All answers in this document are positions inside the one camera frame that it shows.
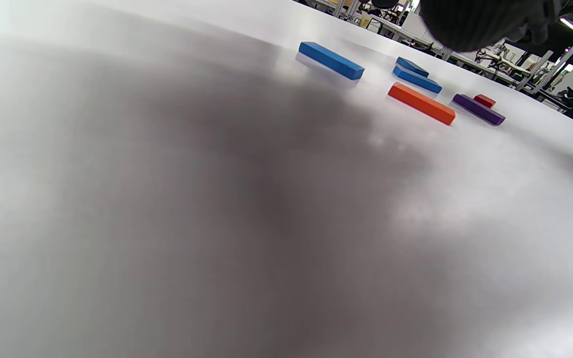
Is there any purple domino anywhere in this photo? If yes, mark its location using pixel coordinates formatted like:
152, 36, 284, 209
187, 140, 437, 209
452, 93, 506, 126

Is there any person's left hand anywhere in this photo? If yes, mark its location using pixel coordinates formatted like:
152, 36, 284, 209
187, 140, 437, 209
418, 0, 561, 53

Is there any blue domino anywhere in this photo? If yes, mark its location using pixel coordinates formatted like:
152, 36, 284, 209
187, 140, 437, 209
392, 66, 443, 94
297, 42, 366, 81
396, 57, 429, 78

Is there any orange domino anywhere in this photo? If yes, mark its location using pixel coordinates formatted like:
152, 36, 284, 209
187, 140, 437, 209
388, 82, 457, 126

